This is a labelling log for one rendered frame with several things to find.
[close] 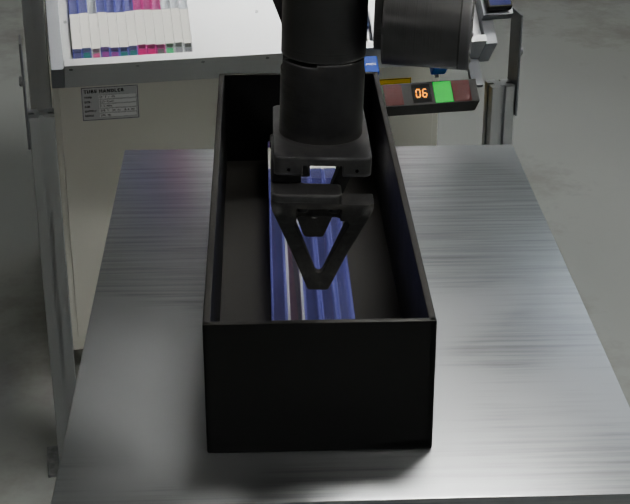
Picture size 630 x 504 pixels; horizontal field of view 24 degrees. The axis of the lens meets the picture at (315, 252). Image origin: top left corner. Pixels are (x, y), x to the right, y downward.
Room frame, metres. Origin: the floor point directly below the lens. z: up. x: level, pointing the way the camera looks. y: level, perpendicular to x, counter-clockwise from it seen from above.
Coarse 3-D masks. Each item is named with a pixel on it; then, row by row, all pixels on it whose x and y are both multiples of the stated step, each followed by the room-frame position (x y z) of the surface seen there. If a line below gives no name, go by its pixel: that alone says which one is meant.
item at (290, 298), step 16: (320, 176) 1.37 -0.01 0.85; (272, 224) 1.26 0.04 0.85; (336, 224) 1.26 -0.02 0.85; (272, 240) 1.22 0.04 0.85; (304, 240) 1.22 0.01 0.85; (320, 240) 1.22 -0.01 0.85; (272, 256) 1.19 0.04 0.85; (288, 256) 1.19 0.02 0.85; (320, 256) 1.19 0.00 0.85; (272, 272) 1.15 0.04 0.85; (288, 272) 1.15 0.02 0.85; (272, 288) 1.12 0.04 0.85; (288, 288) 1.12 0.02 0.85; (304, 288) 1.12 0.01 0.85; (336, 288) 1.12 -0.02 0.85; (272, 304) 1.09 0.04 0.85; (288, 304) 1.09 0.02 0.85; (304, 304) 1.09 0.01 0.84; (320, 304) 1.09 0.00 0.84; (336, 304) 1.09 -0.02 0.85; (352, 304) 1.09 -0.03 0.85
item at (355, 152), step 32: (288, 64) 0.92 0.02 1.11; (320, 64) 0.91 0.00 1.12; (352, 64) 0.92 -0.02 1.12; (288, 96) 0.92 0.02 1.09; (320, 96) 0.91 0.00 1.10; (352, 96) 0.92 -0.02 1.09; (288, 128) 0.92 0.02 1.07; (320, 128) 0.91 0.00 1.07; (352, 128) 0.92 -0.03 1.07; (288, 160) 0.89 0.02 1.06; (320, 160) 0.89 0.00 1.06; (352, 160) 0.89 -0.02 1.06
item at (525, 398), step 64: (128, 192) 1.44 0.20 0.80; (192, 192) 1.44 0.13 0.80; (448, 192) 1.44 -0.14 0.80; (512, 192) 1.44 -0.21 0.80; (128, 256) 1.28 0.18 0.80; (192, 256) 1.28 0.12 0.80; (448, 256) 1.28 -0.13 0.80; (512, 256) 1.28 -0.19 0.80; (128, 320) 1.15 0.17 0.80; (192, 320) 1.15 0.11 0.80; (448, 320) 1.15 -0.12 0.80; (512, 320) 1.15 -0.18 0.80; (576, 320) 1.15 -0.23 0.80; (128, 384) 1.04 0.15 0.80; (192, 384) 1.04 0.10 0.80; (448, 384) 1.04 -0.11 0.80; (512, 384) 1.04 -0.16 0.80; (576, 384) 1.04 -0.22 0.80; (64, 448) 0.94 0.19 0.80; (128, 448) 0.94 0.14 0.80; (192, 448) 0.94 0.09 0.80; (448, 448) 0.94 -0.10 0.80; (512, 448) 0.94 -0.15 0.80; (576, 448) 0.94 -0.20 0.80
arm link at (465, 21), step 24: (384, 0) 0.91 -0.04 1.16; (408, 0) 0.91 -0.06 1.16; (432, 0) 0.91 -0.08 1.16; (456, 0) 0.91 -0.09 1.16; (384, 24) 0.91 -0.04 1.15; (408, 24) 0.90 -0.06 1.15; (432, 24) 0.90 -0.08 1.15; (456, 24) 0.90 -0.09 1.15; (384, 48) 0.91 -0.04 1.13; (408, 48) 0.90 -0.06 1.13; (432, 48) 0.90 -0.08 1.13; (456, 48) 0.90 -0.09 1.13
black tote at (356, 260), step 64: (256, 128) 1.50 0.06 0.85; (384, 128) 1.34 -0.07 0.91; (256, 192) 1.41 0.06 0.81; (384, 192) 1.33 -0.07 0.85; (256, 256) 1.26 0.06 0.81; (384, 256) 1.26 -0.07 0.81; (256, 320) 1.13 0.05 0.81; (320, 320) 0.94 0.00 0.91; (384, 320) 0.94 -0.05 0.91; (256, 384) 0.94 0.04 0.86; (320, 384) 0.94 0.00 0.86; (384, 384) 0.94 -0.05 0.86; (256, 448) 0.94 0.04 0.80; (320, 448) 0.94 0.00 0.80; (384, 448) 0.94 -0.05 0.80
